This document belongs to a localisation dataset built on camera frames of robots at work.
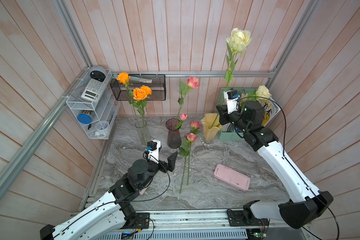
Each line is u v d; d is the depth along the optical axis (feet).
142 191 2.68
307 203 1.24
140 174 1.56
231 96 1.84
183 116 2.56
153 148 1.79
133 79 2.96
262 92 2.20
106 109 2.75
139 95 2.56
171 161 1.90
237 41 1.44
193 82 2.59
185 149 3.29
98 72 2.63
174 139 3.39
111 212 1.54
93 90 2.54
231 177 2.82
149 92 2.75
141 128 3.02
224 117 2.01
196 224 2.40
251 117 1.65
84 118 2.51
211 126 2.73
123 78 2.68
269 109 3.11
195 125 3.58
